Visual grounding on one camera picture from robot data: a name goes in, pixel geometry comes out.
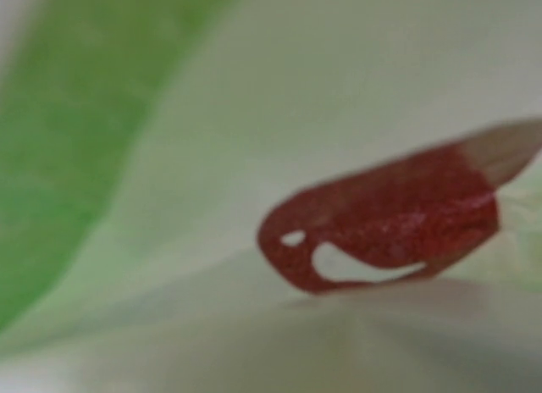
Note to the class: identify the light green plastic bag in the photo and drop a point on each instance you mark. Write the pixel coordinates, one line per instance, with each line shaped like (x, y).
(270, 195)

